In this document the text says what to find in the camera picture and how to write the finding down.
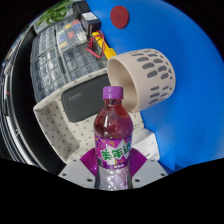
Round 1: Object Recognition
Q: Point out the white carton box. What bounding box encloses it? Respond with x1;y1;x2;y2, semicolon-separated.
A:
131;128;161;163

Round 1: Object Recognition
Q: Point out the beige cup with grey dashes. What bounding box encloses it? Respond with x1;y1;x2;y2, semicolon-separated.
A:
106;48;177;113

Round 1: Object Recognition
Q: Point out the beige perforated tray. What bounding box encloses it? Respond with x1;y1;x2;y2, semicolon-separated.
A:
32;68;146;164

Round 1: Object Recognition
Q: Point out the clear organizer with coloured parts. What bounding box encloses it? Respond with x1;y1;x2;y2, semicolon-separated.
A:
54;19;88;53

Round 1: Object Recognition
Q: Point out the black box with white label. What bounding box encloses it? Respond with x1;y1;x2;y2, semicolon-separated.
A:
79;11;103;34

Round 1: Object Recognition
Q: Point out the purple-capped clear drink bottle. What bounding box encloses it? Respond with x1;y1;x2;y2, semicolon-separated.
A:
93;85;134;191

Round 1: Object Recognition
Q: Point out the yellow multimeter with red leads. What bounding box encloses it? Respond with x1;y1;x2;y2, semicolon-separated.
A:
86;30;118;61

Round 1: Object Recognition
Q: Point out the flat black box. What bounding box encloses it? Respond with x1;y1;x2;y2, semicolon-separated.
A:
71;0;91;19

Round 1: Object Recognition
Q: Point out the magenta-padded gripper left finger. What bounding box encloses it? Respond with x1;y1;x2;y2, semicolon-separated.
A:
58;148;100;190

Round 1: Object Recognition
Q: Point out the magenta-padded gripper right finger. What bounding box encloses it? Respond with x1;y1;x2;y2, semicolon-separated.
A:
128;147;169;189

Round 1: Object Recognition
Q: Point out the black zip case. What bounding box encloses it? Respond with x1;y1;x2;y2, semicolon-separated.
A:
60;73;113;124

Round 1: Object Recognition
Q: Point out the green potted plant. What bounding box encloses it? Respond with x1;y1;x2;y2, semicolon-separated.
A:
35;0;74;28

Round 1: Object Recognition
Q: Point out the flat round red coaster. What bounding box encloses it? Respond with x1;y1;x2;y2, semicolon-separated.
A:
110;5;130;30

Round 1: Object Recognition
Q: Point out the dark grey overhead shelf unit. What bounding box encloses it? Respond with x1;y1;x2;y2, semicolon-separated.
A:
1;29;68;174

